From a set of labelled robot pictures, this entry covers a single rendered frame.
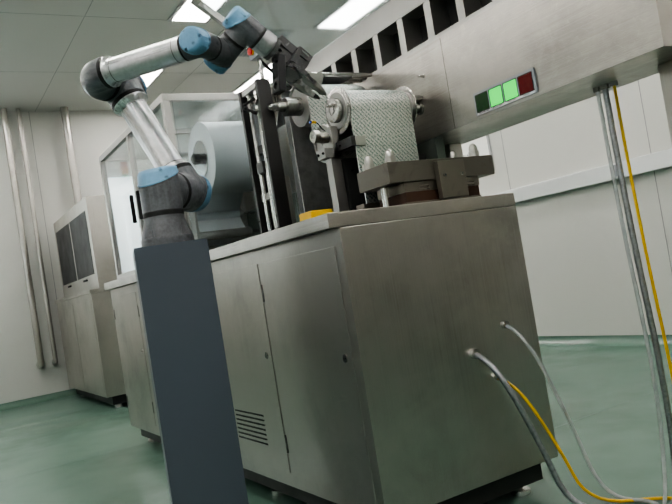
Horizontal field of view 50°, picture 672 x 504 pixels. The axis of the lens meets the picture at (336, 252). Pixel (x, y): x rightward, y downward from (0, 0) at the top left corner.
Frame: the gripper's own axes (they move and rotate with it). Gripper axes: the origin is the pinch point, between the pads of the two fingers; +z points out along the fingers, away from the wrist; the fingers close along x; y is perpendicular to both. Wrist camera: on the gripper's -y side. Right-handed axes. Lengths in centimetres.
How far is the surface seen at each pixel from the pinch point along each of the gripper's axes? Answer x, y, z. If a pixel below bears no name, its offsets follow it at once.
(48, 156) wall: 553, 93, -52
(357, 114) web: -4.0, 1.3, 12.6
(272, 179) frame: 29.3, -18.6, 8.9
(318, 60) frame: 62, 52, 10
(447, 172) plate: -25.8, -8.1, 37.9
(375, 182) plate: -16.8, -20.7, 22.8
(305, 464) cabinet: 11, -96, 57
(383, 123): -4.0, 4.9, 21.6
